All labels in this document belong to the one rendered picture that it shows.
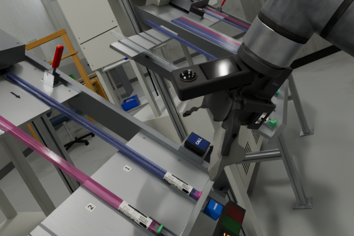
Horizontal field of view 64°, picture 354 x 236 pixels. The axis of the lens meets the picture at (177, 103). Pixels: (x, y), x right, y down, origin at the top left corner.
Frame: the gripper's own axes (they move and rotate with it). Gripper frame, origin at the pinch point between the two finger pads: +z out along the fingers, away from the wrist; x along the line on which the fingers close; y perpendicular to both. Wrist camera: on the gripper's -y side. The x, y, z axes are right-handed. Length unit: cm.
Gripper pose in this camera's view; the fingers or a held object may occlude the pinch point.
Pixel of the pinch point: (192, 145)
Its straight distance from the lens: 50.8
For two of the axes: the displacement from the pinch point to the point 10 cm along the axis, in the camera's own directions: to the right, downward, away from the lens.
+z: -3.9, 7.4, 5.5
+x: -2.9, -6.7, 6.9
